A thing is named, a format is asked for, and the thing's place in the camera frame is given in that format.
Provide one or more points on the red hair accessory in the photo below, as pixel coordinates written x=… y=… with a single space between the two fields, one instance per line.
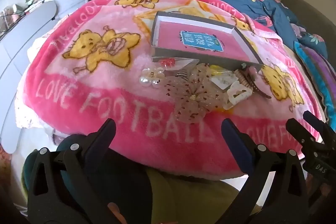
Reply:
x=168 y=62

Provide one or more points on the light grey panel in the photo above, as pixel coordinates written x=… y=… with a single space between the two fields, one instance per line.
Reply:
x=15 y=56

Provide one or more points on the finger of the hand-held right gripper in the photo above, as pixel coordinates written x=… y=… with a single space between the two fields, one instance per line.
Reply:
x=317 y=123
x=302 y=134

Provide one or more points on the grey cardboard box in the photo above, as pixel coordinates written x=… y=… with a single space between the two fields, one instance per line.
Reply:
x=183 y=58

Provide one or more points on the white hair claw clip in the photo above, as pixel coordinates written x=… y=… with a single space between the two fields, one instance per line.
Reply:
x=236 y=98

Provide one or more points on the rhinestone hair clips card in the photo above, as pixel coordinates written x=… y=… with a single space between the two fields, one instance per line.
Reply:
x=181 y=74

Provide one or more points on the brown hair claw clip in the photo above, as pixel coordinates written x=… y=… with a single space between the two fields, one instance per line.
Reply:
x=256 y=87

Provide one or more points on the beige dotted lace bow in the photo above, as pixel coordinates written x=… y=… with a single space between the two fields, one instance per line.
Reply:
x=191 y=98

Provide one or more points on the pink book with blue label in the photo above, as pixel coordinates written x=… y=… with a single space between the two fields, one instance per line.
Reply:
x=170 y=37

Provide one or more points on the white fleece sheet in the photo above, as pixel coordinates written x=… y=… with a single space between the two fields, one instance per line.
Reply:
x=29 y=113

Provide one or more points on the pearl hair claw clip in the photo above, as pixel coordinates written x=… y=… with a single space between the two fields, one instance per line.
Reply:
x=147 y=81

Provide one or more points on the striped purple blue pillow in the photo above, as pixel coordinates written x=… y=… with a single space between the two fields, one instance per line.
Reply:
x=315 y=69

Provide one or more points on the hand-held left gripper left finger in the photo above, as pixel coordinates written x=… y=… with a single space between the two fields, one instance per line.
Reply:
x=105 y=132

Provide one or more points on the beige spiral hair clip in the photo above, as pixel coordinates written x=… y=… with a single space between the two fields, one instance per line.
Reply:
x=240 y=75

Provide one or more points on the yellow bangles in clear bag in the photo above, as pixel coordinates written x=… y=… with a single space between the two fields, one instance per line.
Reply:
x=218 y=70

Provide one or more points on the pink printed bear blanket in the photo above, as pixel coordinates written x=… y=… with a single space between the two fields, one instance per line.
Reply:
x=78 y=77

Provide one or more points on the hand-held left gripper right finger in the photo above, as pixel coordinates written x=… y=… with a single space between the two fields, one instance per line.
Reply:
x=231 y=134

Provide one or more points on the person's olive trousers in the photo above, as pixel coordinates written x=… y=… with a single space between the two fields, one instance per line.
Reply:
x=197 y=200

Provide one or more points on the dark brown headboard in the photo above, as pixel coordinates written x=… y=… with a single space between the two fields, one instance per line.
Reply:
x=315 y=16

